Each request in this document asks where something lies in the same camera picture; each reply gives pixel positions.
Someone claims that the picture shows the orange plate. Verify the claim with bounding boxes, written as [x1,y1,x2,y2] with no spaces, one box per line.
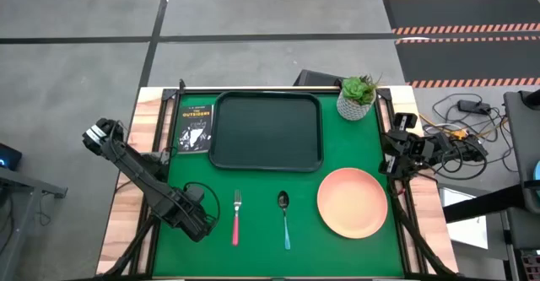
[316,167,389,240]

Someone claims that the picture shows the black floor mat orange stripes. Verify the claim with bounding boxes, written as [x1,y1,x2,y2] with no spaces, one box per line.
[394,35,540,89]
[381,0,540,36]

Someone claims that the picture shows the fork with pink handle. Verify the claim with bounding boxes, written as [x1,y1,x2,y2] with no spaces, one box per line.
[231,189,243,247]

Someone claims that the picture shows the black power adapter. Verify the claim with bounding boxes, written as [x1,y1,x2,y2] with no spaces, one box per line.
[457,99,492,116]

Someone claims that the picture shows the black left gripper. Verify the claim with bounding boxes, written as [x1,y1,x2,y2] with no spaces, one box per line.
[165,187,219,244]

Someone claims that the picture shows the spoon with teal handle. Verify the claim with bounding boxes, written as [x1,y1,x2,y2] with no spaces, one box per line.
[277,190,292,251]

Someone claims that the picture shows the black cable tangle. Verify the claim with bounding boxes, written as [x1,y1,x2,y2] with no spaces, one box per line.
[419,93,520,181]

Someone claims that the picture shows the green table mat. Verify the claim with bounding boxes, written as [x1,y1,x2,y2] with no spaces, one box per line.
[152,93,405,278]

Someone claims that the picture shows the dark green plastic tray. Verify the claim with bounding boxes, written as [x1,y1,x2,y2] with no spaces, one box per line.
[208,90,324,173]

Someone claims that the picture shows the white sheet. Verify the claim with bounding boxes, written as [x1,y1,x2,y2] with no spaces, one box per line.
[438,187,489,251]

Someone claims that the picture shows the black box behind table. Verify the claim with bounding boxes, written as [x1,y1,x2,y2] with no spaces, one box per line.
[293,68,347,89]

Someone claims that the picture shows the black bar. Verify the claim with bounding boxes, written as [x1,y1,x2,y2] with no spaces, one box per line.
[442,183,540,224]

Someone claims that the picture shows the black paperback book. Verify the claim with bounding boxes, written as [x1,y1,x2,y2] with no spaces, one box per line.
[176,104,215,154]

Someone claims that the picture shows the black device with blue light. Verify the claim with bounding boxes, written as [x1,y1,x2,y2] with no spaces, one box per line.
[0,142,23,171]

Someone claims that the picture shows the succulent in patterned white pot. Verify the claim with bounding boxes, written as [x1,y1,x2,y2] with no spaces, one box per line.
[336,73,383,122]

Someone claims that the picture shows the black metal table frame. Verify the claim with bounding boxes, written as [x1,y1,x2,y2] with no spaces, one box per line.
[100,78,459,281]

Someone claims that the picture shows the grey metal desk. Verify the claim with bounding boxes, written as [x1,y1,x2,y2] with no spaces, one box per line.
[0,166,68,281]

